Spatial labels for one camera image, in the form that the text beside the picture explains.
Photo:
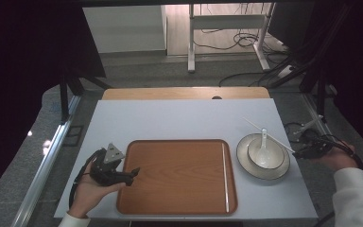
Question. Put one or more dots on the white table cover sheet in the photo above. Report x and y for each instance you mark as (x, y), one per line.
(176, 119)

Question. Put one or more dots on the white ceramic spoon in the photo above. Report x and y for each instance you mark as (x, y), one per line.
(263, 154)

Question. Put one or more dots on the wooden brown serving tray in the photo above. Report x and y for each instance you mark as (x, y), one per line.
(173, 176)

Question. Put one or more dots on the aluminium rail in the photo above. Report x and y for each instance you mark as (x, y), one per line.
(315, 113)
(44, 164)

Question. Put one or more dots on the white cabinet panel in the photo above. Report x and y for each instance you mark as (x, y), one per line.
(126, 28)

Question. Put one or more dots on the black curtain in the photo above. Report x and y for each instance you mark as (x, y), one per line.
(22, 78)
(359, 63)

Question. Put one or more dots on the black metal stand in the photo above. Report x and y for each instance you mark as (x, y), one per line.
(321, 94)
(64, 97)

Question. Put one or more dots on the person's right hand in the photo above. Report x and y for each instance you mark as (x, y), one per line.
(342, 159)

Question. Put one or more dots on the white metal desk frame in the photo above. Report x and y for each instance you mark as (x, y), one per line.
(227, 21)

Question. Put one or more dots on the white ceramic bowl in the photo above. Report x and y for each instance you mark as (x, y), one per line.
(275, 154)

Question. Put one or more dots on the white plate with dark rim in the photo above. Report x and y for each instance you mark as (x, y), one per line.
(272, 174)

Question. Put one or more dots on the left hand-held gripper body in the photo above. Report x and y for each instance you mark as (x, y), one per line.
(107, 171)

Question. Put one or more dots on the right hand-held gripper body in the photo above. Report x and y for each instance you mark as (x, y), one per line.
(316, 145)

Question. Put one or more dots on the white power strip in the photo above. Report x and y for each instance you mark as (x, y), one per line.
(286, 72)

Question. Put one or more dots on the person's left hand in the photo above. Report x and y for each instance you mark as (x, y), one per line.
(88, 195)

